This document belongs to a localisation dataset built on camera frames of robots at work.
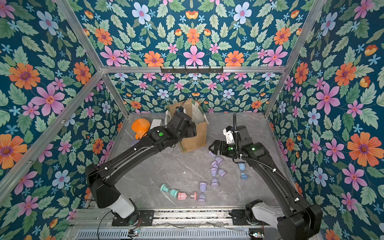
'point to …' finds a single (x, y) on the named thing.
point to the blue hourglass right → (243, 176)
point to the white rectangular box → (155, 122)
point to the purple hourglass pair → (214, 182)
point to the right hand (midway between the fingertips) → (218, 145)
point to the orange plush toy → (140, 126)
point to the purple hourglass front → (202, 187)
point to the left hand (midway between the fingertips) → (193, 125)
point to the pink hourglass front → (182, 196)
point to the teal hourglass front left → (174, 192)
